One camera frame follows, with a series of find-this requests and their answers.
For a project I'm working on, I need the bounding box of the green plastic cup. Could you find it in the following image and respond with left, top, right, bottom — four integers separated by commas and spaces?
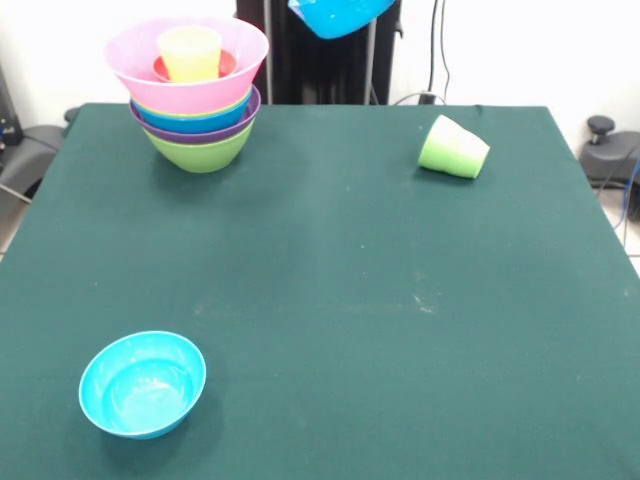
417, 114, 474, 174
449, 124, 491, 180

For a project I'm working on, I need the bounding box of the purple plastic bowl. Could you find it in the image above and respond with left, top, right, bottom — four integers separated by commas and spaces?
128, 85, 263, 147

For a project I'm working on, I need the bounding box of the large blue plastic bowl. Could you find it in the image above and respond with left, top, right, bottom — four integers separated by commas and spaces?
135, 89, 254, 135

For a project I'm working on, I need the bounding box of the large pink plastic bowl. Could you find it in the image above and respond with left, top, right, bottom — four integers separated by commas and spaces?
104, 16, 270, 115

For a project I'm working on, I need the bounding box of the red plastic bowl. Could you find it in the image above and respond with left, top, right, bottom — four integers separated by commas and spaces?
151, 48, 238, 84

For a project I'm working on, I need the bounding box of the yellow plastic cup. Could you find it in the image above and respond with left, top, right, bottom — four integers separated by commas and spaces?
167, 67, 221, 84
156, 26, 223, 74

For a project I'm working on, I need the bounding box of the translucent blue plastic bowl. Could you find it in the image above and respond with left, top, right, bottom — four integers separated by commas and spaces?
287, 0, 400, 41

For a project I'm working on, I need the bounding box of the small light blue bowl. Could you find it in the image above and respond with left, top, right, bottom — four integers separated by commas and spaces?
78, 329, 208, 441

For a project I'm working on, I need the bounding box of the dark green tablecloth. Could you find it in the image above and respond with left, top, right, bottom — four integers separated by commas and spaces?
0, 102, 640, 480

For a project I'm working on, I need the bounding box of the black equipment base with knob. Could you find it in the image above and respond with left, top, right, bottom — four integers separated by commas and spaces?
578, 115, 640, 190

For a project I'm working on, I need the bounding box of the black wall cable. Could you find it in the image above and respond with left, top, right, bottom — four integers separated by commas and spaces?
427, 0, 454, 104

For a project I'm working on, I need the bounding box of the blue cable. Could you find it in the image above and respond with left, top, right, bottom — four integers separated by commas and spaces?
614, 159, 640, 231

